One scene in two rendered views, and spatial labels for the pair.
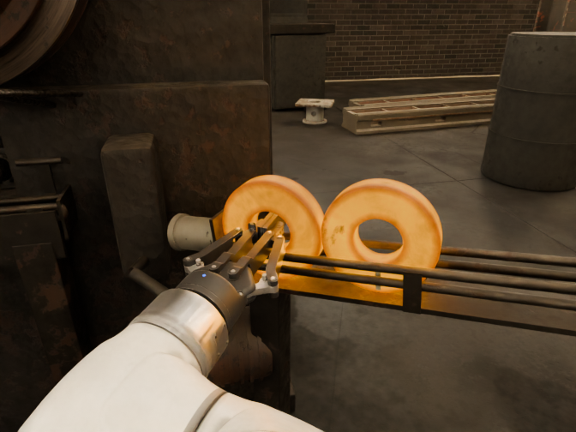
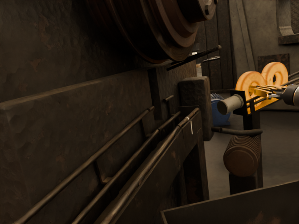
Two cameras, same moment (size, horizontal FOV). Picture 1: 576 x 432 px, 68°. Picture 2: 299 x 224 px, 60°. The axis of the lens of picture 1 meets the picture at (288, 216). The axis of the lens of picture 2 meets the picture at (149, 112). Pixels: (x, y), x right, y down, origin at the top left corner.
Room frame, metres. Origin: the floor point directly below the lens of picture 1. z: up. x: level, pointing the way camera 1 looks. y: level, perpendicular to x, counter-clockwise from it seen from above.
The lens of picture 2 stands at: (0.20, 1.11, 0.91)
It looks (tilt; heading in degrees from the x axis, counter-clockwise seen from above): 13 degrees down; 310
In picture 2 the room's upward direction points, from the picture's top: 8 degrees counter-clockwise
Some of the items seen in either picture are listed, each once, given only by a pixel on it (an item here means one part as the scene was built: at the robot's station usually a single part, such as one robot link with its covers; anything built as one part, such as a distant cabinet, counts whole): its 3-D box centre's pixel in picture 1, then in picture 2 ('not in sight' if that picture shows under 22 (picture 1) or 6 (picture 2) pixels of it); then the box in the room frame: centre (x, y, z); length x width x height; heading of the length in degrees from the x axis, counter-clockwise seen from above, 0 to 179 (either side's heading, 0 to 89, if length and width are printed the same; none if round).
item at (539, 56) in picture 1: (544, 108); not in sight; (2.70, -1.60, 0.45); 0.59 x 0.59 x 0.89
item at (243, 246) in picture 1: (235, 256); (268, 92); (0.47, 0.07, 0.70); 0.11 x 0.01 x 0.04; 159
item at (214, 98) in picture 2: not in sight; (213, 108); (1.52, -1.62, 0.17); 0.57 x 0.31 x 0.34; 123
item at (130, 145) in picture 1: (140, 206); (195, 109); (0.68, 0.26, 0.68); 0.11 x 0.08 x 0.24; 13
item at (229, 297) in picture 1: (217, 291); (286, 94); (0.40, 0.08, 0.70); 0.09 x 0.08 x 0.07; 158
